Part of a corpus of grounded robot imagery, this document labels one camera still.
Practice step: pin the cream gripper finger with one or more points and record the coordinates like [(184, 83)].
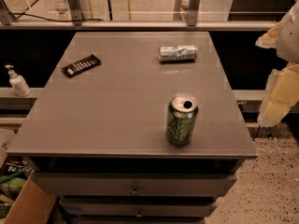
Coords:
[(281, 94), (269, 39)]

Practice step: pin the green soda can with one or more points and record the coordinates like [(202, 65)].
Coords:
[(181, 116)]

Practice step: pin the silver redbull can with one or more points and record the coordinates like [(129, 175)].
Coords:
[(177, 53)]

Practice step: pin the grey drawer cabinet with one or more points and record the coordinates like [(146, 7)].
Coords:
[(112, 119)]

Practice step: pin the black snack bar packet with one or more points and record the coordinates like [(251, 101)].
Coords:
[(81, 66)]

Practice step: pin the middle drawer with knob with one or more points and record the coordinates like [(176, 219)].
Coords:
[(139, 207)]

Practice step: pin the drawer with knob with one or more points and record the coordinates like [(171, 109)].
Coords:
[(139, 207), (141, 185)]

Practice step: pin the top drawer with knob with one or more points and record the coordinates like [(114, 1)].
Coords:
[(141, 185)]

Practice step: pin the white pump bottle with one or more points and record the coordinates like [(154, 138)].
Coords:
[(17, 82)]

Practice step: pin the cardboard box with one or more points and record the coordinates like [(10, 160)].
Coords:
[(33, 205)]

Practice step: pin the green bag in box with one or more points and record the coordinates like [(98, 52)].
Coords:
[(13, 187)]

